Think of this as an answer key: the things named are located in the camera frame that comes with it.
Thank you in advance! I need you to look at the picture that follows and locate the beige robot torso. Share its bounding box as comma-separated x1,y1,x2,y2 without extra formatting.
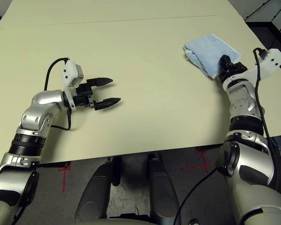
79,217,155,225

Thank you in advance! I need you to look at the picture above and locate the grey robot right leg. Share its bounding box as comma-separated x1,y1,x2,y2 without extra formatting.
147,153,181,225

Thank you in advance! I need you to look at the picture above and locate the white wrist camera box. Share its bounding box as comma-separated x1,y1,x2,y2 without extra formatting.
61,60,85,111
222,48,281,91

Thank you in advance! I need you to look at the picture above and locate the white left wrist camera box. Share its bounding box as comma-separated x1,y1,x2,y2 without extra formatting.
61,60,85,111

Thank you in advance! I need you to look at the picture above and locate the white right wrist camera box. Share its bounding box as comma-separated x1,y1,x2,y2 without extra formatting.
222,48,281,91

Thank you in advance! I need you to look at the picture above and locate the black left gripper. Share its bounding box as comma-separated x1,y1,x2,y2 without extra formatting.
73,76,121,111

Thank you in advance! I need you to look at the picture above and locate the grey robot left leg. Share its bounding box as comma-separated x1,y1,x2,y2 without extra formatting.
74,163,113,222

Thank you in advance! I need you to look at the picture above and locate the grey robot leg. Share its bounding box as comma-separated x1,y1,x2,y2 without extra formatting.
147,153,181,225
74,163,113,222

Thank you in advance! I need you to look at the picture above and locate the light blue terry towel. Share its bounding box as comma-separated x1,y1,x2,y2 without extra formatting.
183,34,241,80

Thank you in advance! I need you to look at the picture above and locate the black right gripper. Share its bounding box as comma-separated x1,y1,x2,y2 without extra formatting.
218,54,249,83

